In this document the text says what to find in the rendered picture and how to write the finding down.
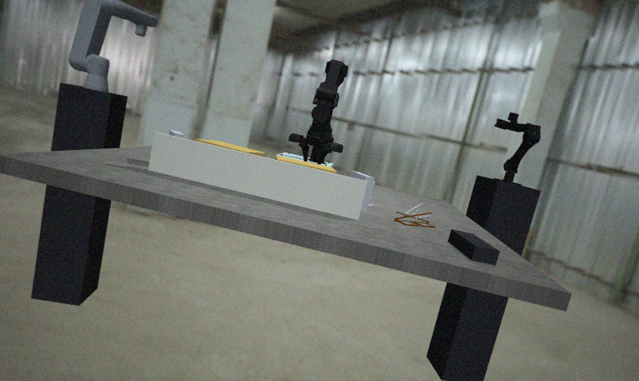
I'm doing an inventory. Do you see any yellow rectangular block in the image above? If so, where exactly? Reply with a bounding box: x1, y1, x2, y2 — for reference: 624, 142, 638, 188
195, 139, 266, 157

